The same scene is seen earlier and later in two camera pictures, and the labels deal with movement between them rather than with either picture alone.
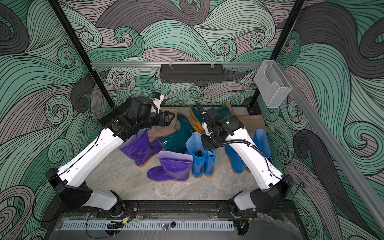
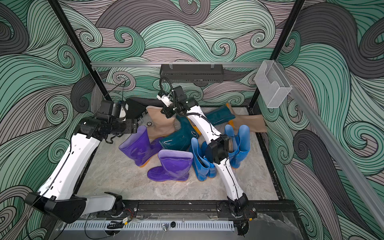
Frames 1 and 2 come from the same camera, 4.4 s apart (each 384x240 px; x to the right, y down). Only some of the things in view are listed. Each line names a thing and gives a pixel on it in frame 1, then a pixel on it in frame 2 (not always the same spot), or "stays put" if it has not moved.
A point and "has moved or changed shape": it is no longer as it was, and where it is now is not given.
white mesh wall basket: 273,85 stays put
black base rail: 174,208 stays put
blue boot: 261,140 → 244,145
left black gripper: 163,118 → 131,125
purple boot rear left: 141,147 stays put
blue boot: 237,164 has moved or changed shape
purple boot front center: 175,167 stays put
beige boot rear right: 251,122 stays put
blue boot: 197,153 has moved or changed shape
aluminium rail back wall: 176,64 stays put
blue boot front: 211,156 has moved or changed shape
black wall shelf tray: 192,74 stays put
